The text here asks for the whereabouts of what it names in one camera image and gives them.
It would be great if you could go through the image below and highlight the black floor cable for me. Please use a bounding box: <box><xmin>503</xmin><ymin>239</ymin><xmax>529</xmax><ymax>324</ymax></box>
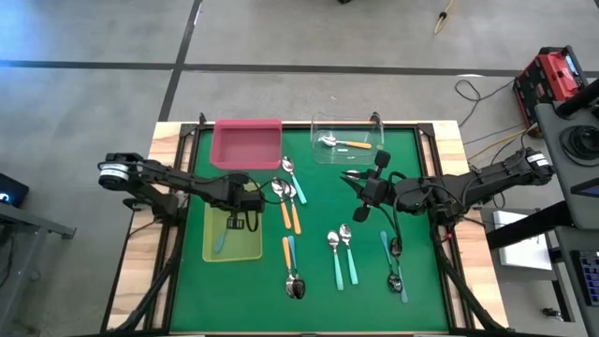
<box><xmin>453</xmin><ymin>78</ymin><xmax>519</xmax><ymax>130</ymax></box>

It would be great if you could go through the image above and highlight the orange-handled metal spoon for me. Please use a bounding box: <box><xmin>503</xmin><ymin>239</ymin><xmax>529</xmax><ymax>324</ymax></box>
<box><xmin>284</xmin><ymin>183</ymin><xmax>302</xmax><ymax>236</ymax></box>
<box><xmin>270</xmin><ymin>176</ymin><xmax>293</xmax><ymax>230</ymax></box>
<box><xmin>281</xmin><ymin>236</ymin><xmax>297</xmax><ymax>300</ymax></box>
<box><xmin>321</xmin><ymin>135</ymin><xmax>373</xmax><ymax>151</ymax></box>

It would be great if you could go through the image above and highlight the black-handled metal spoon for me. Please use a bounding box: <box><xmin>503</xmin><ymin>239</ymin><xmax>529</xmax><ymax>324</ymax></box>
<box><xmin>338</xmin><ymin>223</ymin><xmax>359</xmax><ymax>286</ymax></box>

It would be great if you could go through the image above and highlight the green table mat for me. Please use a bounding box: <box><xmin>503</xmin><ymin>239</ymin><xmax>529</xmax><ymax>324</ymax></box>
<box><xmin>170</xmin><ymin>126</ymin><xmax>449</xmax><ymax>332</ymax></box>

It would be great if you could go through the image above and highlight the grey equipment cart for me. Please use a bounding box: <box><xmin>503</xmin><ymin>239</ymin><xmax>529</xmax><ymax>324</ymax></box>
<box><xmin>533</xmin><ymin>77</ymin><xmax>599</xmax><ymax>230</ymax></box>

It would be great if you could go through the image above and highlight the dark tablet screen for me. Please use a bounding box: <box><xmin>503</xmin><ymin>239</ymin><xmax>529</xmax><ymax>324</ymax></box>
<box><xmin>569</xmin><ymin>176</ymin><xmax>599</xmax><ymax>198</ymax></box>

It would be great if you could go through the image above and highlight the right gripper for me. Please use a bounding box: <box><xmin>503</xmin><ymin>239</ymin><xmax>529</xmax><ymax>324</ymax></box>
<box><xmin>340</xmin><ymin>149</ymin><xmax>398</xmax><ymax>224</ymax></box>

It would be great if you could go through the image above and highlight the pink plastic bin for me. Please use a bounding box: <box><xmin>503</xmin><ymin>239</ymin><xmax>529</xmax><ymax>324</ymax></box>
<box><xmin>209</xmin><ymin>118</ymin><xmax>284</xmax><ymax>171</ymax></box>

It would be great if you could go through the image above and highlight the yellow extension cable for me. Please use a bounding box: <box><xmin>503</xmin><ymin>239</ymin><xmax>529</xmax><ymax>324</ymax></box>
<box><xmin>432</xmin><ymin>0</ymin><xmax>458</xmax><ymax>37</ymax></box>

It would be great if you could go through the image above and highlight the grey console desk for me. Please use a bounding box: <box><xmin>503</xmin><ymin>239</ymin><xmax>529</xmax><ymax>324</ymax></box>
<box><xmin>554</xmin><ymin>224</ymin><xmax>599</xmax><ymax>337</ymax></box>

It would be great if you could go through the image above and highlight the thin yellow cable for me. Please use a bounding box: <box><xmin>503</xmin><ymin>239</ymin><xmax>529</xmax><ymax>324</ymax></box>
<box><xmin>466</xmin><ymin>125</ymin><xmax>539</xmax><ymax>163</ymax></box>

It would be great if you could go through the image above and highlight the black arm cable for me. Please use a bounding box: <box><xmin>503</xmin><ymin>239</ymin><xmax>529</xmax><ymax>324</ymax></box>
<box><xmin>186</xmin><ymin>170</ymin><xmax>282</xmax><ymax>234</ymax></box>
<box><xmin>373</xmin><ymin>170</ymin><xmax>408</xmax><ymax>247</ymax></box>

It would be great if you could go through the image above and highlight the blue-handled dark spoon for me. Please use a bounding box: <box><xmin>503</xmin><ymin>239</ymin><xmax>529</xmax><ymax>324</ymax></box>
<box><xmin>286</xmin><ymin>235</ymin><xmax>307</xmax><ymax>301</ymax></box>
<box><xmin>213</xmin><ymin>227</ymin><xmax>231</xmax><ymax>256</ymax></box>
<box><xmin>388</xmin><ymin>237</ymin><xmax>410</xmax><ymax>304</ymax></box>
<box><xmin>379</xmin><ymin>230</ymin><xmax>403</xmax><ymax>294</ymax></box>

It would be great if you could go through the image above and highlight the black diagonal beam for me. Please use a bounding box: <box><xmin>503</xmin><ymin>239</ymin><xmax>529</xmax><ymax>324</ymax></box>
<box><xmin>484</xmin><ymin>199</ymin><xmax>565</xmax><ymax>252</ymax></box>

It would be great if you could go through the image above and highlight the button keypad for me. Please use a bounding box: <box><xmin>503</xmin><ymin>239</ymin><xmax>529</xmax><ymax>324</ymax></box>
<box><xmin>577</xmin><ymin>250</ymin><xmax>599</xmax><ymax>306</ymax></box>

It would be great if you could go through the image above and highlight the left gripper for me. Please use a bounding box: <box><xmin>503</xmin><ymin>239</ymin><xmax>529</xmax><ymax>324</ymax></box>
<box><xmin>213</xmin><ymin>172</ymin><xmax>267</xmax><ymax>231</ymax></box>

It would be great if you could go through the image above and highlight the yellow translucent plastic bin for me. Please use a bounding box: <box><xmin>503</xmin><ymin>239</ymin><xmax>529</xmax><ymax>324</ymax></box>
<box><xmin>201</xmin><ymin>182</ymin><xmax>263</xmax><ymax>263</ymax></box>

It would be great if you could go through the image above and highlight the red tool box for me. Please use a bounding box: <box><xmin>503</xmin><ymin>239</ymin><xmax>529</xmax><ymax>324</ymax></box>
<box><xmin>512</xmin><ymin>45</ymin><xmax>592</xmax><ymax>138</ymax></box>

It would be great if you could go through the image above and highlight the black device with blue light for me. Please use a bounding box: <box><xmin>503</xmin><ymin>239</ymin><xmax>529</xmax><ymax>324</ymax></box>
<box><xmin>0</xmin><ymin>171</ymin><xmax>30</xmax><ymax>210</ymax></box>

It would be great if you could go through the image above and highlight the white box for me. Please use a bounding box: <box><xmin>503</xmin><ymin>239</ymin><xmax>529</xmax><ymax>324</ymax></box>
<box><xmin>491</xmin><ymin>209</ymin><xmax>554</xmax><ymax>271</ymax></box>

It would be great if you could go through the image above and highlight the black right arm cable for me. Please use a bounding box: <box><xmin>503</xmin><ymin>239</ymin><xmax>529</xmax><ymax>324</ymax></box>
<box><xmin>373</xmin><ymin>170</ymin><xmax>408</xmax><ymax>247</ymax></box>

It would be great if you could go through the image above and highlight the coiled black cable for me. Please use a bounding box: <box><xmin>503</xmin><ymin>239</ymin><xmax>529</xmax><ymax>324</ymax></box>
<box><xmin>559</xmin><ymin>124</ymin><xmax>599</xmax><ymax>169</ymax></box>

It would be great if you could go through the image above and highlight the clear plastic bin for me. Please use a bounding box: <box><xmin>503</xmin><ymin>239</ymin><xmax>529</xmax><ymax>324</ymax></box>
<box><xmin>310</xmin><ymin>114</ymin><xmax>386</xmax><ymax>166</ymax></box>

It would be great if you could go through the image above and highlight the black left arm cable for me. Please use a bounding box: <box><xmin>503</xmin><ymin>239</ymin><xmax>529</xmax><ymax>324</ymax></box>
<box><xmin>186</xmin><ymin>170</ymin><xmax>282</xmax><ymax>234</ymax></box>

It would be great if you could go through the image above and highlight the black cylindrical pole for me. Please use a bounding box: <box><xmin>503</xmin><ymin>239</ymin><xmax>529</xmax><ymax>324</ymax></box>
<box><xmin>554</xmin><ymin>77</ymin><xmax>599</xmax><ymax>118</ymax></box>

